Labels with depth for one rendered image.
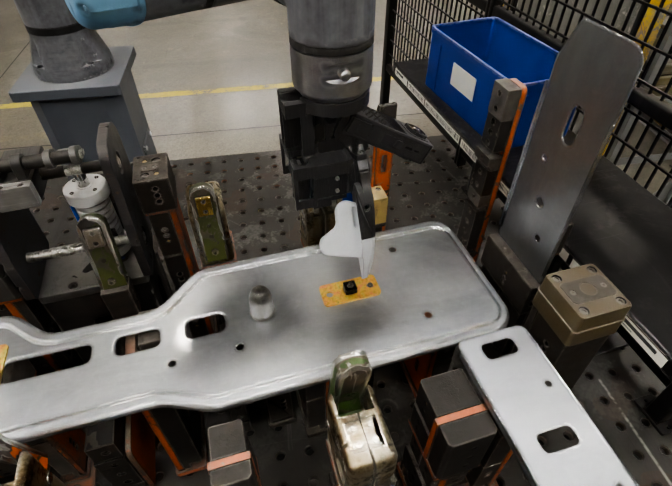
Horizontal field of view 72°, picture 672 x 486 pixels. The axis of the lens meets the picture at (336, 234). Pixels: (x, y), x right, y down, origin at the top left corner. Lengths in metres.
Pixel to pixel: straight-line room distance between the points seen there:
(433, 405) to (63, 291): 0.57
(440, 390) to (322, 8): 0.45
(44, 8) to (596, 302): 1.02
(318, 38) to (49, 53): 0.76
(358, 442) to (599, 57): 0.47
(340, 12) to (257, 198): 0.96
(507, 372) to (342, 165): 0.33
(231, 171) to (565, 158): 1.01
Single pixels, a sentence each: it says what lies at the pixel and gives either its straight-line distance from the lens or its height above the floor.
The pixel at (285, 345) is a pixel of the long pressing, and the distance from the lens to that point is 0.62.
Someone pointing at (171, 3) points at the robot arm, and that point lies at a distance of 0.45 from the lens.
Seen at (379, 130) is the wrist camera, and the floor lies 1.27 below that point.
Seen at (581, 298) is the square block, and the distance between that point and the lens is 0.66.
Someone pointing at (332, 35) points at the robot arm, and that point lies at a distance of 0.40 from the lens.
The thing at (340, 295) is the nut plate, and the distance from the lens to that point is 0.66.
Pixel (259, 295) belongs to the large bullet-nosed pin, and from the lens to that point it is 0.61.
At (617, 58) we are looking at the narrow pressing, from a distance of 0.58.
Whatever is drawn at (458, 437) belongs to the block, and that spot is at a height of 0.98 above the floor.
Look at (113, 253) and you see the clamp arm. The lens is 0.72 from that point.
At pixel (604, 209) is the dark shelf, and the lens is 0.86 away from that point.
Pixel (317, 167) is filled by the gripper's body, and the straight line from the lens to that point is 0.46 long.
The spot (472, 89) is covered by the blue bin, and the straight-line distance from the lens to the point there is 0.98.
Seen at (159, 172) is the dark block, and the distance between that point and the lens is 0.72.
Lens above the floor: 1.51
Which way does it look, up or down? 43 degrees down
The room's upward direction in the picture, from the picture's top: straight up
